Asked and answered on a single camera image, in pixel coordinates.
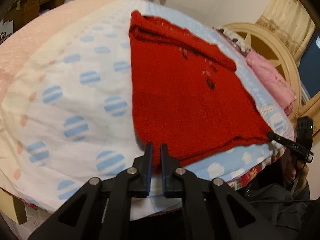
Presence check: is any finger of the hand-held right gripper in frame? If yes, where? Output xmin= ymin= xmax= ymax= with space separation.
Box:
xmin=267 ymin=131 xmax=313 ymax=162

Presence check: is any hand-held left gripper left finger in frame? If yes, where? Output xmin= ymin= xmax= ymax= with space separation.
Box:
xmin=27 ymin=143 xmax=153 ymax=240

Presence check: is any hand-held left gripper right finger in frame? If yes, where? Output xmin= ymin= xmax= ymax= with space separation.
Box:
xmin=160 ymin=144 xmax=283 ymax=240

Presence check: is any red knitted sweater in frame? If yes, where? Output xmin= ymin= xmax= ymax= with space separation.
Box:
xmin=129 ymin=10 xmax=274 ymax=174

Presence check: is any person's right hand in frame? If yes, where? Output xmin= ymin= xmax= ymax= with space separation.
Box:
xmin=282 ymin=154 xmax=304 ymax=188

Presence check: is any floral bed sheet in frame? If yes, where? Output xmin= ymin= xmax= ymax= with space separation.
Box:
xmin=220 ymin=152 xmax=285 ymax=193

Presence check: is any pink folded quilt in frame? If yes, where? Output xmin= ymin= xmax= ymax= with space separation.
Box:
xmin=246 ymin=51 xmax=297 ymax=117

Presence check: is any dark window pane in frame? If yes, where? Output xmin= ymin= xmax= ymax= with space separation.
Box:
xmin=299 ymin=29 xmax=320 ymax=99

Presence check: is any cream wooden headboard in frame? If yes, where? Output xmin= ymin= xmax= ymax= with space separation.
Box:
xmin=221 ymin=22 xmax=302 ymax=113

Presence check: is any narrow beige curtain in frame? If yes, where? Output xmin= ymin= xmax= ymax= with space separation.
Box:
xmin=255 ymin=0 xmax=315 ymax=60

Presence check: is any polka dot bedspread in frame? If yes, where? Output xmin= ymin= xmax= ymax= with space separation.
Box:
xmin=0 ymin=0 xmax=295 ymax=217

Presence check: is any patterned pillow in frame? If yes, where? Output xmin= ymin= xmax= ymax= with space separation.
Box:
xmin=216 ymin=27 xmax=250 ymax=53

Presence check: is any cream bed base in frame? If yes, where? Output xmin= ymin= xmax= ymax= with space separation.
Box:
xmin=7 ymin=192 xmax=28 ymax=224

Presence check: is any white paper bag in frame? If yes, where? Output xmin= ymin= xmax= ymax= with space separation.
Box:
xmin=0 ymin=19 xmax=14 ymax=44

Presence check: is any brown wooden desk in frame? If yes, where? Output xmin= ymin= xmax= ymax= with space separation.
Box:
xmin=5 ymin=0 xmax=69 ymax=30

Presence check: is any black cable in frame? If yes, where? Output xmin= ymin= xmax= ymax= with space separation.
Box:
xmin=246 ymin=160 xmax=310 ymax=204

